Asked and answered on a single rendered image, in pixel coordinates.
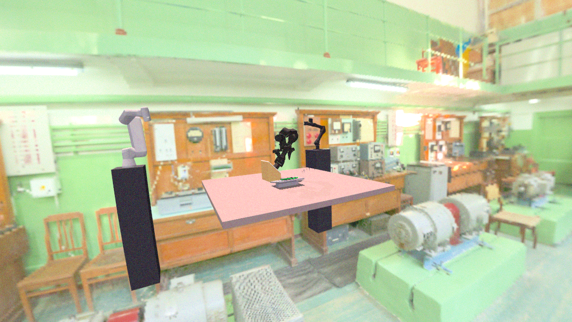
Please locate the white switch panel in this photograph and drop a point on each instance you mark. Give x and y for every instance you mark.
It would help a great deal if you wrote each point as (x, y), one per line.
(289, 181)

